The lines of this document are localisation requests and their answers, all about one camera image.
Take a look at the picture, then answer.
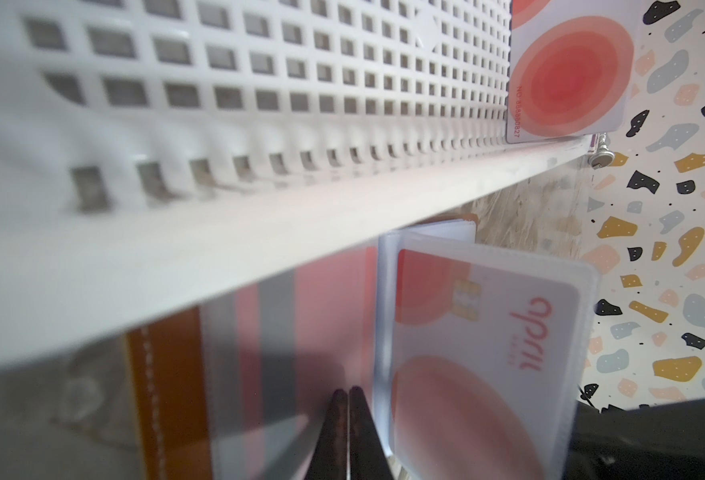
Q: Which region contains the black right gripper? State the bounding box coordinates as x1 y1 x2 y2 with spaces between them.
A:
562 399 705 479

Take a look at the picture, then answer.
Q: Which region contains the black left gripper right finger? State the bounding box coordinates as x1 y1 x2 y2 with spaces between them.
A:
348 386 393 480

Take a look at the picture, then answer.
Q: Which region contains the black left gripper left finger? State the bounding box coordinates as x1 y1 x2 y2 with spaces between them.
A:
306 389 348 480

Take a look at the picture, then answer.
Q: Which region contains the brown leather card holder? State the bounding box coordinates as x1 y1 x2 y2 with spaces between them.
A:
128 219 599 479

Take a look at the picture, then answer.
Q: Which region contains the red white credit card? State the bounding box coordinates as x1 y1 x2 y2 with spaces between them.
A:
236 245 378 479
389 249 581 479
506 0 642 143

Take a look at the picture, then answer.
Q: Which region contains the white plastic slotted basket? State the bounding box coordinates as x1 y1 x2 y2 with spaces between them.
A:
0 1 589 370

